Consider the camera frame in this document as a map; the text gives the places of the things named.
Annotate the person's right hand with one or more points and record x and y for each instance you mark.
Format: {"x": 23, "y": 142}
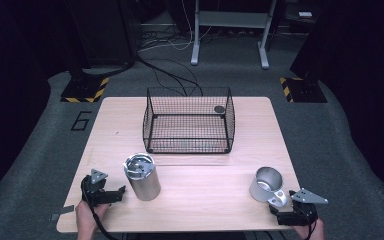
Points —
{"x": 315, "y": 233}

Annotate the grey tape strip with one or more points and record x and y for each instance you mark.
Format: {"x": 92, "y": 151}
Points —
{"x": 67, "y": 209}

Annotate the dark cabinet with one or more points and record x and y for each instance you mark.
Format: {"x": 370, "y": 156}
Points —
{"x": 103, "y": 30}

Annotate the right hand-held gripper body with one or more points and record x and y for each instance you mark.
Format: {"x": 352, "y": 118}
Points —
{"x": 300, "y": 216}

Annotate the person's left hand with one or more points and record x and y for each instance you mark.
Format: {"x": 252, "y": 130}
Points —
{"x": 86, "y": 220}

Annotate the white metal desk frame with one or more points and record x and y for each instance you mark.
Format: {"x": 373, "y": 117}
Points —
{"x": 233, "y": 19}

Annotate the small white box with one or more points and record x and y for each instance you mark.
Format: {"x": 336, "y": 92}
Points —
{"x": 305, "y": 14}

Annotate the steel tumbler with lid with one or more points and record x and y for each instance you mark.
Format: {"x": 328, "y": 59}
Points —
{"x": 145, "y": 185}

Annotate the black round disc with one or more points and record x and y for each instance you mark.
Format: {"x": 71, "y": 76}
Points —
{"x": 219, "y": 109}

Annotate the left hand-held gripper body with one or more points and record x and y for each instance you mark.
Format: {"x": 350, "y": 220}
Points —
{"x": 95, "y": 195}

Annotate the black stand base striped tape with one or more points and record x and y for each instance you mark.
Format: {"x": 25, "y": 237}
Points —
{"x": 305, "y": 90}
{"x": 83, "y": 88}

